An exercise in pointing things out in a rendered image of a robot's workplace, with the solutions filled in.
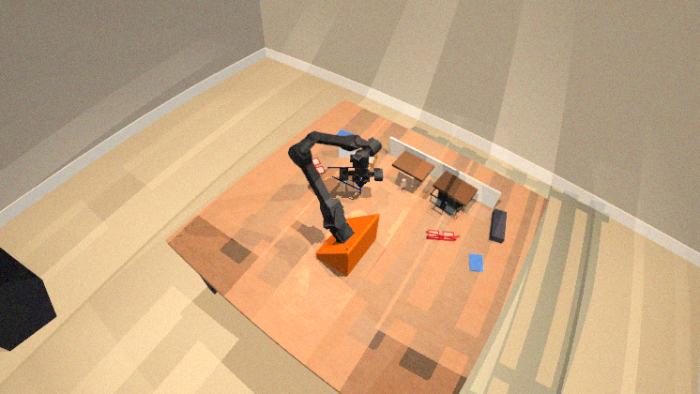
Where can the long white flat panel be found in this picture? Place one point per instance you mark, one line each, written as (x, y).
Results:
(485, 195)

